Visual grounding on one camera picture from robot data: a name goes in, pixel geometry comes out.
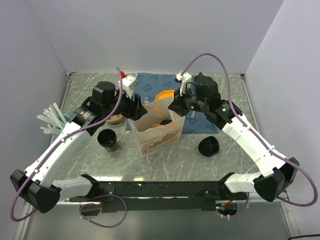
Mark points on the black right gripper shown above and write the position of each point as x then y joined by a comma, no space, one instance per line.
177,106

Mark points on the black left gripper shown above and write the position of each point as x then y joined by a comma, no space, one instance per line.
135,108

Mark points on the beige paper takeout bag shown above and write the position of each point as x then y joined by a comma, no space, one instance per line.
149,135

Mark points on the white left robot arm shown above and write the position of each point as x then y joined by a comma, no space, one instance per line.
37,184

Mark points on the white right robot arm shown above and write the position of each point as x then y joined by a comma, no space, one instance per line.
201,94

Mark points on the orange polka dot plate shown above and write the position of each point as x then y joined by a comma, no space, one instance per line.
165,94

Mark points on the blue alphabet cloth mat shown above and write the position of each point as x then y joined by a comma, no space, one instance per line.
151,84

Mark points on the stack of black cup lids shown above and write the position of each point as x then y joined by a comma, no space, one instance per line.
209,146

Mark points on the blue straw holder cup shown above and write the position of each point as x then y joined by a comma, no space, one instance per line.
56,126

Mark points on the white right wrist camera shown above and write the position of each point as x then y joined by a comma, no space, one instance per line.
183,79

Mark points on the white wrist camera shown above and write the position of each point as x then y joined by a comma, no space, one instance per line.
129,83
183,79

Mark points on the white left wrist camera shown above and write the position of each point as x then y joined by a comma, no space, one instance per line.
129,83

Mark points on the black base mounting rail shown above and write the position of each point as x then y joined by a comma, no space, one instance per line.
158,195

